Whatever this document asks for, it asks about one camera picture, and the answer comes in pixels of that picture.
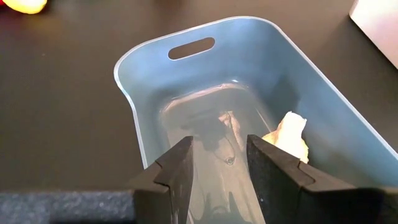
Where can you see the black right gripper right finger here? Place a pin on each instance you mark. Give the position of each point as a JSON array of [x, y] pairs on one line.
[[280, 193]]

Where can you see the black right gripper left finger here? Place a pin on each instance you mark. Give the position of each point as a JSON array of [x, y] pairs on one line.
[[168, 186]]

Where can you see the white toy garlic bulb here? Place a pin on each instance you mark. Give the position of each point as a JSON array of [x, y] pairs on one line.
[[290, 137]]

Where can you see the orange-yellow toy lemon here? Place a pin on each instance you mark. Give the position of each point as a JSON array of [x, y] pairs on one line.
[[25, 4]]

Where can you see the blue plastic basket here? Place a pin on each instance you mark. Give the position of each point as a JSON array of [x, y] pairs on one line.
[[248, 62]]

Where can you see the white plastic basket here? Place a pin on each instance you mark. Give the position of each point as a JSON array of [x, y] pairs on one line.
[[379, 28]]

